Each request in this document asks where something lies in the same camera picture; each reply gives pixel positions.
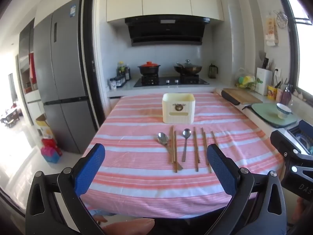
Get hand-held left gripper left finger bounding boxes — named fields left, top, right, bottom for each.
left=26, top=143, right=106, bottom=235

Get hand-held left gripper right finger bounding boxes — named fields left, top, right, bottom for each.
left=207, top=144, right=287, bottom=235

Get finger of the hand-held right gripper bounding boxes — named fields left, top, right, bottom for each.
left=270, top=130, right=304, bottom=157

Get metal spoon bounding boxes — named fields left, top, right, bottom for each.
left=181, top=128, right=192, bottom=162
left=156, top=132, right=183, bottom=170

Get cream utensil holder box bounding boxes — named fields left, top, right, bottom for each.
left=162, top=93, right=195, bottom=123

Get person's left hand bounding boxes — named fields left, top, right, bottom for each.
left=94, top=215, right=155, bottom=235

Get dish rack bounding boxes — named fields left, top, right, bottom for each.
left=287, top=120, right=313, bottom=156

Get white blue bowl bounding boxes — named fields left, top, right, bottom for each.
left=276, top=103, right=293, bottom=120

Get green tray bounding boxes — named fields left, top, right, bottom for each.
left=251, top=103, right=298, bottom=128

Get red blue toy box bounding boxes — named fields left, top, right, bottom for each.
left=40, top=138, right=63, bottom=163

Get purple soap bottle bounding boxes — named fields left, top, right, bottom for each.
left=281, top=84, right=293, bottom=105

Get pink white striped tablecloth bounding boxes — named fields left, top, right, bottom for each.
left=79, top=92, right=285, bottom=219

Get wooden cutting board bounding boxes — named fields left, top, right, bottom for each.
left=224, top=88, right=263, bottom=104

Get white knife block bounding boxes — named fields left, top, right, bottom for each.
left=255, top=57, right=273, bottom=96

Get cardboard box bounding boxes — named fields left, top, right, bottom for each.
left=35, top=114, right=55, bottom=140

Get plastic bag of vegetables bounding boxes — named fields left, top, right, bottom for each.
left=235, top=67, right=263, bottom=90

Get row of spice jars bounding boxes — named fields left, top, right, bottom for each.
left=110, top=75, right=127, bottom=90

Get grey refrigerator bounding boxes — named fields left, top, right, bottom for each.
left=33, top=0, right=96, bottom=154

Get black gas stove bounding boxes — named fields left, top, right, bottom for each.
left=133, top=76, right=210, bottom=87

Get wok with glass lid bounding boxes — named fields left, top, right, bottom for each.
left=174, top=59, right=203, bottom=75

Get tall shelf cabinet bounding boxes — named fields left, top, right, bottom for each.
left=18, top=19, right=45, bottom=128

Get black clay pot red lid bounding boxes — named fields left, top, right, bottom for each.
left=137, top=62, right=161, bottom=76

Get black range hood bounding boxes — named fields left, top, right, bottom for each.
left=124, top=16, right=211, bottom=46

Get wall hanging cloth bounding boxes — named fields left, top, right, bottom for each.
left=264, top=11, right=280, bottom=46

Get wire wall hanger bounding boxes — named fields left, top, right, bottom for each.
left=273, top=10, right=289, bottom=29

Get cream wall cabinets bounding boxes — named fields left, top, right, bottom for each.
left=107, top=0, right=225, bottom=23

